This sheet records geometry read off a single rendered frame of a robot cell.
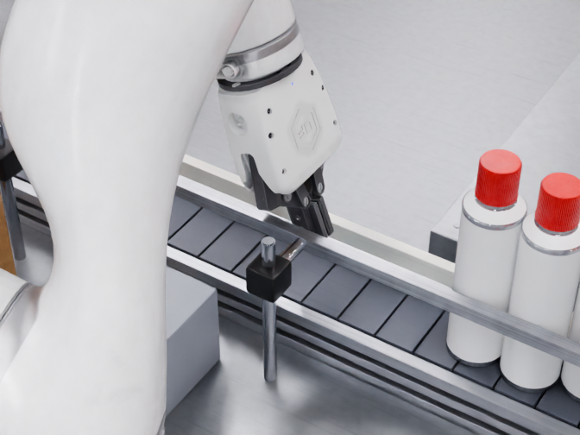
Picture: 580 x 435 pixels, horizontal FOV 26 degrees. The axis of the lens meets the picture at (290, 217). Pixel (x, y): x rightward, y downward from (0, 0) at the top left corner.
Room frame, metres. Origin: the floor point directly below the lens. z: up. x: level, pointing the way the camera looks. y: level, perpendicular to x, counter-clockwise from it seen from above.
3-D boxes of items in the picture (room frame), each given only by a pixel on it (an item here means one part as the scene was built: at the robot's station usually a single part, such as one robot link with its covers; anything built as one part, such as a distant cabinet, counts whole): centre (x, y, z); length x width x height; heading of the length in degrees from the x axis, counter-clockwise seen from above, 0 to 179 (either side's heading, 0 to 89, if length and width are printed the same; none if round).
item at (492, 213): (0.76, -0.16, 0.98); 0.05 x 0.05 x 0.20
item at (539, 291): (0.73, -0.21, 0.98); 0.05 x 0.05 x 0.20
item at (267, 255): (0.79, 0.01, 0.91); 0.07 x 0.03 x 0.17; 147
